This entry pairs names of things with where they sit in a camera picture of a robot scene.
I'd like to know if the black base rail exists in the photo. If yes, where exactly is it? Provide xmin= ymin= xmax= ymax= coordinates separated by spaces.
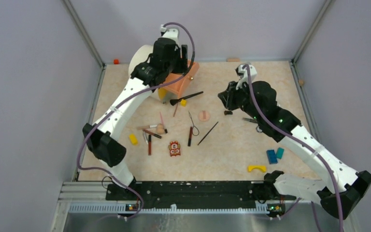
xmin=105 ymin=181 xmax=296 ymax=209

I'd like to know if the brown lipstick tube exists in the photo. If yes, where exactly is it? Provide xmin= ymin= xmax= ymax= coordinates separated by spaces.
xmin=143 ymin=129 xmax=162 ymax=139

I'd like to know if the cream round drawer organizer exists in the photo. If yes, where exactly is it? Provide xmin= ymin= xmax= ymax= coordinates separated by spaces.
xmin=128 ymin=44 xmax=200 ymax=103

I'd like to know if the small black figurine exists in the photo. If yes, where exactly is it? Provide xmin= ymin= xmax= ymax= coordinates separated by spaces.
xmin=224 ymin=111 xmax=233 ymax=116

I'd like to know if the white glue tube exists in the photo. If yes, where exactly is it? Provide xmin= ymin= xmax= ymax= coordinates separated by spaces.
xmin=143 ymin=132 xmax=149 ymax=145

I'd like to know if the blue lego brick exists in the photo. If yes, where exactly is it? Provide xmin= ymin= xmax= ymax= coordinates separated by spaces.
xmin=266 ymin=149 xmax=278 ymax=164

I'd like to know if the yellow arch block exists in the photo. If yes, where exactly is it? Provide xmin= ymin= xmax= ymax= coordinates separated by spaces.
xmin=247 ymin=165 xmax=267 ymax=173

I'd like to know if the thin black stick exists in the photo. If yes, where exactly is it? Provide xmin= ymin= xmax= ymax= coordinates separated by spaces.
xmin=197 ymin=121 xmax=219 ymax=145

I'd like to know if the teal block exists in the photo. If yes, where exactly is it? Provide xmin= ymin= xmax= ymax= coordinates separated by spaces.
xmin=276 ymin=147 xmax=285 ymax=159

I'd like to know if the beige makeup sponge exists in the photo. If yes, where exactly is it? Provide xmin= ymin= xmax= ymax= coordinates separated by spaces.
xmin=156 ymin=124 xmax=166 ymax=135

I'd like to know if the red owl number toy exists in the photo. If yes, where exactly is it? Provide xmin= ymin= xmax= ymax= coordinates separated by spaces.
xmin=168 ymin=141 xmax=181 ymax=157

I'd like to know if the pink round powder puff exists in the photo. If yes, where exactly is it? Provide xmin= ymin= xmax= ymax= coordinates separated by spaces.
xmin=198 ymin=110 xmax=211 ymax=122

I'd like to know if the nude concealer tube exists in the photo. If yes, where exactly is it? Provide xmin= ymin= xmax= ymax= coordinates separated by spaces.
xmin=137 ymin=124 xmax=158 ymax=130

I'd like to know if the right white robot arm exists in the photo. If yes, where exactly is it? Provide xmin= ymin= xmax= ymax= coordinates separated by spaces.
xmin=218 ymin=63 xmax=371 ymax=231

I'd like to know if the yellow wedge block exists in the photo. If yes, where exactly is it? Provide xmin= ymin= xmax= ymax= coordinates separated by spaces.
xmin=128 ymin=133 xmax=138 ymax=145

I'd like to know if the black makeup brush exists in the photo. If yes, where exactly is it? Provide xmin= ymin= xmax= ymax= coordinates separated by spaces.
xmin=170 ymin=91 xmax=204 ymax=106

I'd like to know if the wooden peg at wall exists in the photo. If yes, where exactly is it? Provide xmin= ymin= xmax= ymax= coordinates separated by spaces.
xmin=227 ymin=58 xmax=240 ymax=62

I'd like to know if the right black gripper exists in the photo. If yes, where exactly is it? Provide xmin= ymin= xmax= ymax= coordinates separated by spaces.
xmin=218 ymin=78 xmax=263 ymax=123

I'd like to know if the dark red lip gloss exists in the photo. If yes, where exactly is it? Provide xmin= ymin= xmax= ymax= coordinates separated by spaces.
xmin=187 ymin=127 xmax=193 ymax=147

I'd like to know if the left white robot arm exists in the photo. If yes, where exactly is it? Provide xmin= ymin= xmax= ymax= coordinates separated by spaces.
xmin=77 ymin=22 xmax=195 ymax=200

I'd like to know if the black hair loop tool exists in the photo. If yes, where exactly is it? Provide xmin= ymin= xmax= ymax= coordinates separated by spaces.
xmin=188 ymin=111 xmax=200 ymax=136

